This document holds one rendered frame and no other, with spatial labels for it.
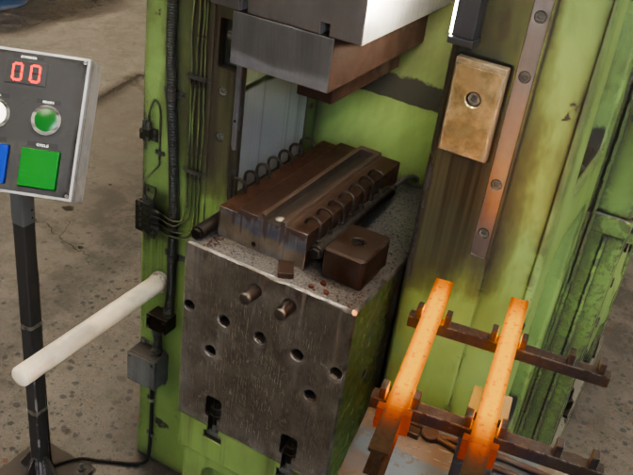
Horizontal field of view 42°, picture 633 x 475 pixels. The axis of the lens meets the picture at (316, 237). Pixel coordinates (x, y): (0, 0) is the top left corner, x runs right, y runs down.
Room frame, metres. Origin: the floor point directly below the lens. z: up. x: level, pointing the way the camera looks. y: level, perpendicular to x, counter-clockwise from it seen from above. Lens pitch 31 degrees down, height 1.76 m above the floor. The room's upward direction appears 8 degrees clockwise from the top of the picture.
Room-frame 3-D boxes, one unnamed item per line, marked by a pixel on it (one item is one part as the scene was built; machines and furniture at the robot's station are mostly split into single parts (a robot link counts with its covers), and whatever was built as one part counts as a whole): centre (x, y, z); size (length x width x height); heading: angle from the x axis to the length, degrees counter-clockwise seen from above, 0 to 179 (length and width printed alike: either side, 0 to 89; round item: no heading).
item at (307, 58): (1.54, 0.02, 1.32); 0.42 x 0.20 x 0.10; 155
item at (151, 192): (1.62, 0.39, 0.80); 0.06 x 0.03 x 0.14; 65
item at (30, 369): (1.42, 0.46, 0.62); 0.44 x 0.05 x 0.05; 155
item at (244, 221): (1.54, 0.02, 0.96); 0.42 x 0.20 x 0.09; 155
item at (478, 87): (1.33, -0.23, 1.27); 0.09 x 0.02 x 0.17; 65
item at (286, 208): (1.53, -0.01, 0.99); 0.42 x 0.05 x 0.01; 155
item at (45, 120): (1.43, 0.55, 1.09); 0.05 x 0.03 x 0.04; 65
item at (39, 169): (1.39, 0.55, 1.01); 0.07 x 0.05 x 0.07; 90
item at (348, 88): (1.57, -0.02, 1.24); 0.30 x 0.07 x 0.06; 155
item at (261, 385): (1.53, -0.04, 0.69); 0.56 x 0.38 x 0.45; 155
